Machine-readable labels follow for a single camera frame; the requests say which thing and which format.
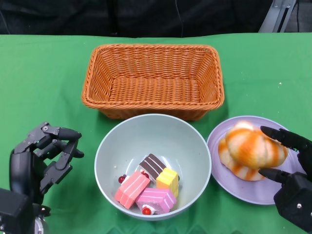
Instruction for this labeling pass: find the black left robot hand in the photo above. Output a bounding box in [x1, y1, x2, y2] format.
[9, 121, 85, 203]

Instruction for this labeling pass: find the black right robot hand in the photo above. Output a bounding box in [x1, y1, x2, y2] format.
[258, 125, 312, 232]

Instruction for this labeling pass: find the orange striped bread roll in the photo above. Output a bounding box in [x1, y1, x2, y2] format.
[225, 121, 289, 169]
[218, 138, 266, 181]

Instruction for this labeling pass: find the pale green bowl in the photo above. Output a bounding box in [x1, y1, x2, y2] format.
[94, 114, 212, 221]

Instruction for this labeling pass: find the lavender plate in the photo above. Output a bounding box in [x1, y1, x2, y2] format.
[206, 116, 308, 205]

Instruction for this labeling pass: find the salmon pink cake slice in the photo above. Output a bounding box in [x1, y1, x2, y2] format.
[114, 170, 151, 209]

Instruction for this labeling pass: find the yellow cake slice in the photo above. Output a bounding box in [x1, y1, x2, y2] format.
[156, 167, 180, 198]

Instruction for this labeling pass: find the brown chocolate cake slice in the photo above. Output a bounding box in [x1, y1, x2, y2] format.
[138, 153, 167, 182]

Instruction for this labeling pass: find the pink cake slice with cherry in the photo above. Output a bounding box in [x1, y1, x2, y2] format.
[135, 187, 177, 215]

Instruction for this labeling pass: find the orange wicker basket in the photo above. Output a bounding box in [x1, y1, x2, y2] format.
[81, 43, 225, 122]

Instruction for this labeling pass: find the green tablecloth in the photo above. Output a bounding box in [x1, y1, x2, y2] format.
[0, 33, 312, 234]

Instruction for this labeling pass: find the black backdrop curtain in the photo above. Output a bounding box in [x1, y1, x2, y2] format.
[0, 0, 312, 39]

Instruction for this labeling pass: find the grey metal stand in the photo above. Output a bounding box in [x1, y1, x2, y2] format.
[258, 0, 293, 33]

